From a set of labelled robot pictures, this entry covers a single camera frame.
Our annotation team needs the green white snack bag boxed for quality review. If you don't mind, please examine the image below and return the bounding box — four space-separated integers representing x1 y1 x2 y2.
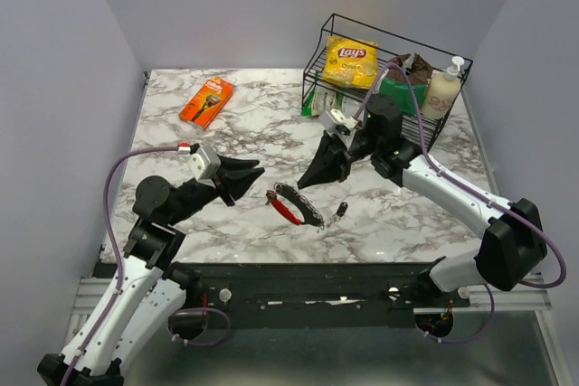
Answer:
301 87 396 132

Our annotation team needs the steel key organizer red handle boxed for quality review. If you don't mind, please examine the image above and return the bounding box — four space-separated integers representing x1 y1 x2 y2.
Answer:
265 183 325 231

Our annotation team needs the orange razor box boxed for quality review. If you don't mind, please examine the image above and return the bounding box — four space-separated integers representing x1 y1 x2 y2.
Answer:
178 77 234 130

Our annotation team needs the purple cable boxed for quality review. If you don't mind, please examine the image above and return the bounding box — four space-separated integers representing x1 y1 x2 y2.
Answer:
352 61 567 344
58 142 232 386

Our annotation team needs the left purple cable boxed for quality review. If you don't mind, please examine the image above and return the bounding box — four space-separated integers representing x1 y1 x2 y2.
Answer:
58 142 232 386

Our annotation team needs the aluminium rail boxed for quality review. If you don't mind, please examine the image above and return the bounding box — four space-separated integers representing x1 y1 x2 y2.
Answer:
71 278 552 315

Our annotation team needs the yellow Lays chips bag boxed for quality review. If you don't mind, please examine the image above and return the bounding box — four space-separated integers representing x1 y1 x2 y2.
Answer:
322 35 379 89

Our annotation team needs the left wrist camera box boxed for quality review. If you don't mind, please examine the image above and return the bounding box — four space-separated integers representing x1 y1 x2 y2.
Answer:
187 146 221 183

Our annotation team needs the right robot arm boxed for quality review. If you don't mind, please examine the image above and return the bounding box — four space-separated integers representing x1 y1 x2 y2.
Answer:
298 94 547 306

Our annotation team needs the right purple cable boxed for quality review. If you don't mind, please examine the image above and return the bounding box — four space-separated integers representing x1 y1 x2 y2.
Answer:
352 61 567 344

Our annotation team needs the cream lotion pump bottle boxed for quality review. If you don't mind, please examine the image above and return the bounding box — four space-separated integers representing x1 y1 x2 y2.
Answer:
421 56 465 119

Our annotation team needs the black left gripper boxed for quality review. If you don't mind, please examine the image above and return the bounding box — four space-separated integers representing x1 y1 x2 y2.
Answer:
168 152 266 226

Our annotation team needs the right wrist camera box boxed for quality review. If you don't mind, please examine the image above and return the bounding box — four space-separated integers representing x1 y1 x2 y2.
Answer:
318 108 358 136

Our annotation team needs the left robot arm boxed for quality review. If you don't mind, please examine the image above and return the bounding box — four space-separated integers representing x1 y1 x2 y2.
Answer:
37 144 264 385

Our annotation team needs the black wire shelf rack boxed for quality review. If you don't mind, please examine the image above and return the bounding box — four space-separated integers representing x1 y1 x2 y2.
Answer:
301 13 472 148

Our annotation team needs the green brown coffee bag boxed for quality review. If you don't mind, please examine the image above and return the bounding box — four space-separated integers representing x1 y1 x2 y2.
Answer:
374 53 433 115

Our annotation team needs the black key tag with keys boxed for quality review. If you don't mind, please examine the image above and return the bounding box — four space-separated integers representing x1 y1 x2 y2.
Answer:
327 202 348 225

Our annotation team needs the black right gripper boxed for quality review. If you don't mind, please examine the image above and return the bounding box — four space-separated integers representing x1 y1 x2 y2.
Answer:
298 128 381 190

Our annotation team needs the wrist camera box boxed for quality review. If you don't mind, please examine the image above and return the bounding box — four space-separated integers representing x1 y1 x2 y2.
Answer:
187 146 221 183
318 108 358 136

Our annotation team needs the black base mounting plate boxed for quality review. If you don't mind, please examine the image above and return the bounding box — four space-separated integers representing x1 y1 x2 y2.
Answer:
92 261 530 329

